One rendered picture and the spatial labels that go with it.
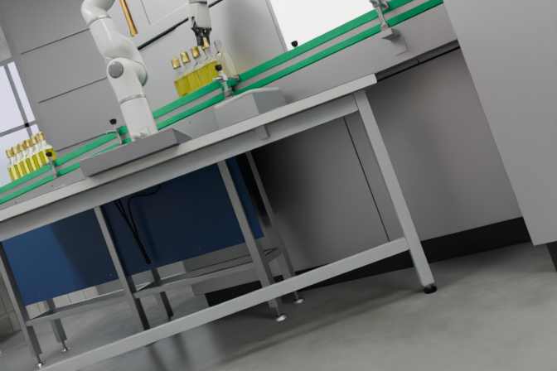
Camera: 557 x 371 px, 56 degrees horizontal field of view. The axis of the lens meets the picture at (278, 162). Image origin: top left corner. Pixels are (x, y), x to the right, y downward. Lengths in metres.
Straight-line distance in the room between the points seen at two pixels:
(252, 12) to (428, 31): 0.79
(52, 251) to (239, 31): 1.45
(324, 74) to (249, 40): 0.47
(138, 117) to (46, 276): 1.38
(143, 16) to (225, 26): 0.48
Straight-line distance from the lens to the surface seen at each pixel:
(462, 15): 1.64
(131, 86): 1.86
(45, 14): 5.14
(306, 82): 1.96
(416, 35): 1.83
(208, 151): 1.76
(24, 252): 3.07
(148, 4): 2.64
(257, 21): 2.26
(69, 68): 4.96
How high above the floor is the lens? 0.57
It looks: level
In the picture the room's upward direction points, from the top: 20 degrees counter-clockwise
